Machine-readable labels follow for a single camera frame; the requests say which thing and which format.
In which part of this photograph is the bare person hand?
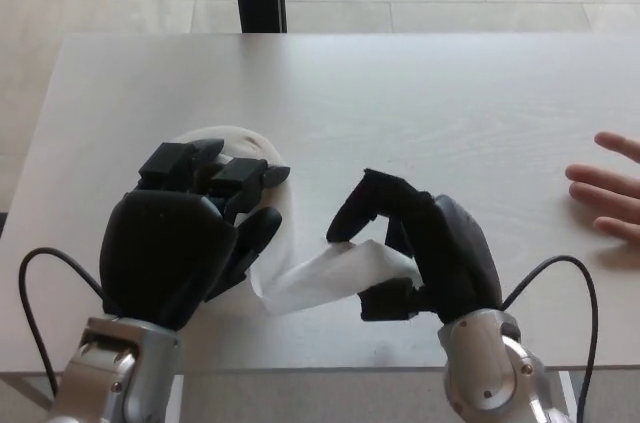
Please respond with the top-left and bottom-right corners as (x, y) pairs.
(564, 131), (640, 249)

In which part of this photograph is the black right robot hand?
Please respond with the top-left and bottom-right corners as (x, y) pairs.
(325, 167), (503, 327)

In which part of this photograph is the white toilet paper roll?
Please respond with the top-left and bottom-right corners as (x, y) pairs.
(172, 125), (419, 320)

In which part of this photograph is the grey metal table leg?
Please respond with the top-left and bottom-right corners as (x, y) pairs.
(0, 372), (57, 410)

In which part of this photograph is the white table leg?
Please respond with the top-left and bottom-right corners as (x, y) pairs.
(559, 370), (582, 423)

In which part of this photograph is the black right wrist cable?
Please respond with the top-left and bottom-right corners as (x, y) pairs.
(499, 255), (600, 423)

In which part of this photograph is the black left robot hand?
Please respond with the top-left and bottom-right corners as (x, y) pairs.
(98, 140), (292, 333)

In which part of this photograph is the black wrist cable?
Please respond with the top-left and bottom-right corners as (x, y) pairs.
(18, 248), (109, 397)
(499, 255), (600, 423)

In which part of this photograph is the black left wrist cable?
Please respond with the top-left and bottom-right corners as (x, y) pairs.
(18, 248), (109, 397)

